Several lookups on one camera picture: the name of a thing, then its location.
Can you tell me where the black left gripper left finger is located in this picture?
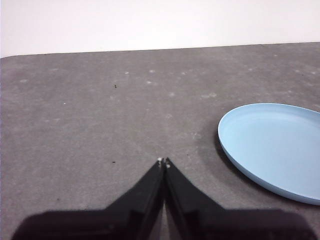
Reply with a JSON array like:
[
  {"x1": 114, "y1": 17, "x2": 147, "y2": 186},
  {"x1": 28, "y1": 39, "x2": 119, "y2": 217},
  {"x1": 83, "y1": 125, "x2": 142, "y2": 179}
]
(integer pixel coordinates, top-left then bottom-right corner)
[{"x1": 11, "y1": 157, "x2": 165, "y2": 240}]

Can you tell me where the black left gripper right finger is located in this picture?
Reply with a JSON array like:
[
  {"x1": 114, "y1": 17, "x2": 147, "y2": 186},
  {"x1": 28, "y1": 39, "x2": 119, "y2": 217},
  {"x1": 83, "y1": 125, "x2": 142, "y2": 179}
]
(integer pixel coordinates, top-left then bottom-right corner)
[{"x1": 164, "y1": 156, "x2": 318, "y2": 240}]

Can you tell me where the light blue round plate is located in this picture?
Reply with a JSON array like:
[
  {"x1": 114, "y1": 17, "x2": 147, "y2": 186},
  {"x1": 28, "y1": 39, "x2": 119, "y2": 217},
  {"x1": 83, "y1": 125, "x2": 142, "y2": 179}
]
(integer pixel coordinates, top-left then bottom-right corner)
[{"x1": 217, "y1": 102, "x2": 320, "y2": 206}]

